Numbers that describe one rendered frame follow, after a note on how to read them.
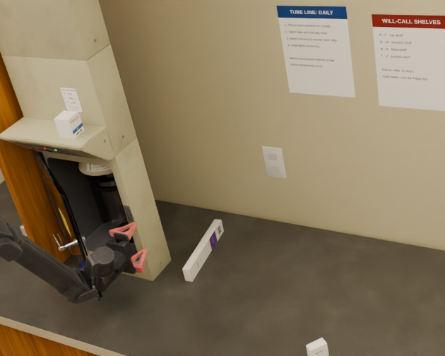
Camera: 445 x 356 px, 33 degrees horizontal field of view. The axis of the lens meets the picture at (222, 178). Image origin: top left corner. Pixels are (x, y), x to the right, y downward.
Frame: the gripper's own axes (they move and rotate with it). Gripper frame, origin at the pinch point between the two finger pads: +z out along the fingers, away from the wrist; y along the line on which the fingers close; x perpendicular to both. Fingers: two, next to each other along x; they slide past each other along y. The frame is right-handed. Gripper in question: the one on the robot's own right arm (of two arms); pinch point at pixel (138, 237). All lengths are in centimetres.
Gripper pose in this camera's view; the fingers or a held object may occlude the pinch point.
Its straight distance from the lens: 215.4
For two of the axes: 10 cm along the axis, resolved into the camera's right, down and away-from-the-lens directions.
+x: -8.3, -1.1, 5.4
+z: 5.0, -5.7, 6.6
